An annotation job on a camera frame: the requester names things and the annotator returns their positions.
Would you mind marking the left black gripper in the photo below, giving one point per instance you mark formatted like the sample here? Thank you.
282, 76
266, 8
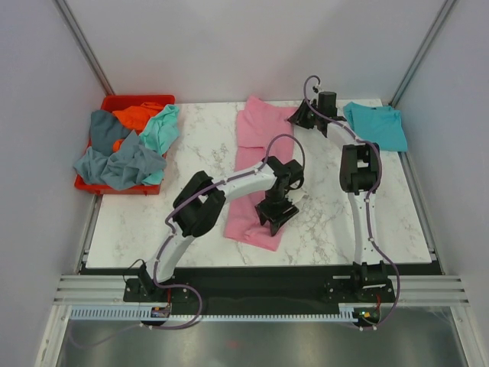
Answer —
275, 218

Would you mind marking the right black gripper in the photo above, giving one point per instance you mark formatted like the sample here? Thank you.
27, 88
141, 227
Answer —
299, 116

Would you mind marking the pink t shirt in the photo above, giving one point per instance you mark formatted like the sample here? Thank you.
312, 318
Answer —
257, 124

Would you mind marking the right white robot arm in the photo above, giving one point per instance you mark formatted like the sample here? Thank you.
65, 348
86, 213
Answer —
359, 177

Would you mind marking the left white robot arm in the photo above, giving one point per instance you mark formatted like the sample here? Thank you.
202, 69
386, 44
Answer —
197, 209

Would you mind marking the folded teal t shirt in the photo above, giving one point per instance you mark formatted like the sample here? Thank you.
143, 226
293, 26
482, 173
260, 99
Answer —
381, 125

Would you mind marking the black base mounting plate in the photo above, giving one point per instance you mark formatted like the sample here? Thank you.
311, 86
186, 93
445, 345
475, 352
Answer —
265, 289

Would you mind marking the mint green t shirt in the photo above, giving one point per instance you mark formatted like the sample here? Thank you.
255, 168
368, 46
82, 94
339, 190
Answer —
159, 134

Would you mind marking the grey blue t shirt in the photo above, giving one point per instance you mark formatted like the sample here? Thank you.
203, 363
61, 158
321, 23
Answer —
117, 157

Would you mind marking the orange t shirt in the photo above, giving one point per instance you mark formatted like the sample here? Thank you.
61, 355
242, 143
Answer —
135, 118

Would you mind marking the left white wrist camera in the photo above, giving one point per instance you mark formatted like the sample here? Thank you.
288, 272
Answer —
296, 196

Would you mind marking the right frame post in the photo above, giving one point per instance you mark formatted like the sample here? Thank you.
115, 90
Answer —
423, 49

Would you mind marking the frame post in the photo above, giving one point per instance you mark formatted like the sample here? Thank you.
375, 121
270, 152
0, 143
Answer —
423, 49
82, 43

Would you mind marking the white slotted cable duct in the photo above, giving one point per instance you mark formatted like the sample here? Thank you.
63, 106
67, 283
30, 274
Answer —
148, 313

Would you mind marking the aluminium extrusion rail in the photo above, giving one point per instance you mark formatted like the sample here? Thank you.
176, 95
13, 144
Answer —
416, 290

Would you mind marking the left frame post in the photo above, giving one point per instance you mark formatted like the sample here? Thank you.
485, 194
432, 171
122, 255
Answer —
82, 43

